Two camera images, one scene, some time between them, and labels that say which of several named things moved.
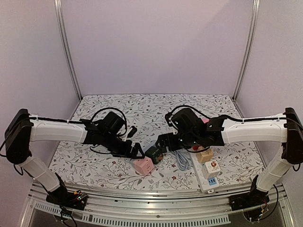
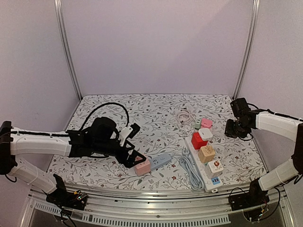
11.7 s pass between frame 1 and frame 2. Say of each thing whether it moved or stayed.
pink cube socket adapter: moved
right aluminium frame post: stayed
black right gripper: moved
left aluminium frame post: stayed
